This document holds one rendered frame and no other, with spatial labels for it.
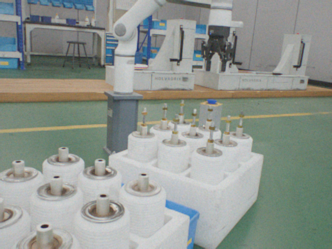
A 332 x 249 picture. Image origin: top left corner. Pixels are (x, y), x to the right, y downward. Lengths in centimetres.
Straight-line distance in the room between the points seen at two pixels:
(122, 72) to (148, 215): 93
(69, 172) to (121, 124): 74
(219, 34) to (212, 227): 61
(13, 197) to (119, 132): 85
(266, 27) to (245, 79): 403
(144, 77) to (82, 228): 267
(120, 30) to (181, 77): 197
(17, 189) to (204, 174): 47
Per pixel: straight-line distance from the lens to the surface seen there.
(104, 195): 57
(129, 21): 143
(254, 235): 104
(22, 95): 282
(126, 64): 146
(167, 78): 326
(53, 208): 61
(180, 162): 93
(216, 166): 88
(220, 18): 109
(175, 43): 343
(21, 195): 71
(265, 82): 409
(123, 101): 145
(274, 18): 767
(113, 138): 150
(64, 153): 79
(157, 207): 64
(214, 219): 88
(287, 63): 457
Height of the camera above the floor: 54
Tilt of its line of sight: 15 degrees down
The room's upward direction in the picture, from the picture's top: 4 degrees clockwise
